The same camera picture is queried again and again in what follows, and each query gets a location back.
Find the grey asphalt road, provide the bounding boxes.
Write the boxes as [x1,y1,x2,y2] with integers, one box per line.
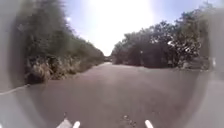
[0,61,224,128]

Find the row of trees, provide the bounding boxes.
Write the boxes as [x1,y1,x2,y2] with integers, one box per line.
[0,0,106,84]
[110,1,224,71]

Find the dry brush verge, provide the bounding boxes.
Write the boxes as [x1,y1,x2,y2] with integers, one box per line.
[25,55,105,84]

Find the robot's own part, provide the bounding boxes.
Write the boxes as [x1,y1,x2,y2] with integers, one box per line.
[72,120,81,128]
[144,119,155,128]

